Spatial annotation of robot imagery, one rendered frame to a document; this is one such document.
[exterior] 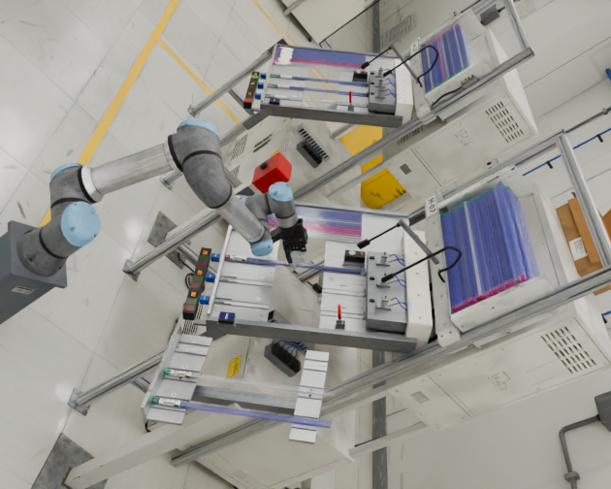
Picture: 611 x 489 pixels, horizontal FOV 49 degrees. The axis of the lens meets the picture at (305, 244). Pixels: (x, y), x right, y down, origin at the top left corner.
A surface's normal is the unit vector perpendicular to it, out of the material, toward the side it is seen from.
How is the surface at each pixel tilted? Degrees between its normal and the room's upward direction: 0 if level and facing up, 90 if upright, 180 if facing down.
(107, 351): 0
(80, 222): 8
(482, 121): 90
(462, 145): 90
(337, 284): 46
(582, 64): 90
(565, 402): 90
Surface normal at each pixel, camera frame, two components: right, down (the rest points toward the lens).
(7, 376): 0.77, -0.44
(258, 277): 0.07, -0.75
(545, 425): -0.63, -0.61
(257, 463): -0.07, 0.66
